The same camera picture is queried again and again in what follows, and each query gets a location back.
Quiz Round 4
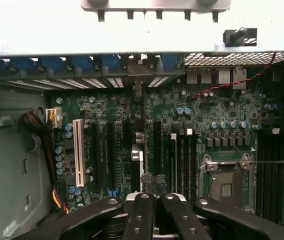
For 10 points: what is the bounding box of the black RAM slot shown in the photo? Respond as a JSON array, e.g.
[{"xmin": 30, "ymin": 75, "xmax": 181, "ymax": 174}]
[
  {"xmin": 191, "ymin": 132, "xmax": 198, "ymax": 198},
  {"xmin": 184, "ymin": 128, "xmax": 192, "ymax": 198},
  {"xmin": 170, "ymin": 132, "xmax": 178, "ymax": 198},
  {"xmin": 177, "ymin": 132, "xmax": 185, "ymax": 198}
]

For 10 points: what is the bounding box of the CPU socket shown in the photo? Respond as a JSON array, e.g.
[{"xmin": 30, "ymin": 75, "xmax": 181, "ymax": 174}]
[{"xmin": 198, "ymin": 152, "xmax": 258, "ymax": 214}]

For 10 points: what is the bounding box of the black expansion slot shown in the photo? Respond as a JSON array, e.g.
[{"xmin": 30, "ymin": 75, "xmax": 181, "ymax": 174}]
[
  {"xmin": 91, "ymin": 121, "xmax": 102, "ymax": 189},
  {"xmin": 106, "ymin": 121, "xmax": 117, "ymax": 194},
  {"xmin": 152, "ymin": 120, "xmax": 163, "ymax": 169}
]

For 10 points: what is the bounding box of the white PCI expansion slot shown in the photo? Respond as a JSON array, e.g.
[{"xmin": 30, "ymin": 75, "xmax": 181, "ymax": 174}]
[{"xmin": 72, "ymin": 119, "xmax": 87, "ymax": 188}]

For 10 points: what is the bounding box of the green motherboard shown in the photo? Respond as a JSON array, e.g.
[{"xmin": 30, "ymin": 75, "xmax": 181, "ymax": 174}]
[{"xmin": 45, "ymin": 53, "xmax": 284, "ymax": 219}]

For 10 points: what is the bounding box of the thin metal locking lever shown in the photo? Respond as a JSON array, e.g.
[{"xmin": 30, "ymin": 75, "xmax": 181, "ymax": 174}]
[{"xmin": 249, "ymin": 160, "xmax": 284, "ymax": 165}]

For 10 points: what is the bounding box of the white power connector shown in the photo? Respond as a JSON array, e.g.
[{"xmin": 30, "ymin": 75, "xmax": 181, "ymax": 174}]
[{"xmin": 45, "ymin": 107, "xmax": 64, "ymax": 129}]

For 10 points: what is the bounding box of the open grey PC case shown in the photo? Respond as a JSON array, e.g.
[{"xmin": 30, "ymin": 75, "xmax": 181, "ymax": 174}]
[{"xmin": 0, "ymin": 0, "xmax": 284, "ymax": 240}]

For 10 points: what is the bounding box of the sleeved power wire bundle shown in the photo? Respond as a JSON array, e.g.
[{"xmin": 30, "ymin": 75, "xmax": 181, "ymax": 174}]
[{"xmin": 20, "ymin": 109, "xmax": 71, "ymax": 216}]

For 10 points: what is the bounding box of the red black twisted wire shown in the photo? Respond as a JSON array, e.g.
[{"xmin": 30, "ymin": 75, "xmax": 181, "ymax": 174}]
[{"xmin": 190, "ymin": 51, "xmax": 277, "ymax": 100}]

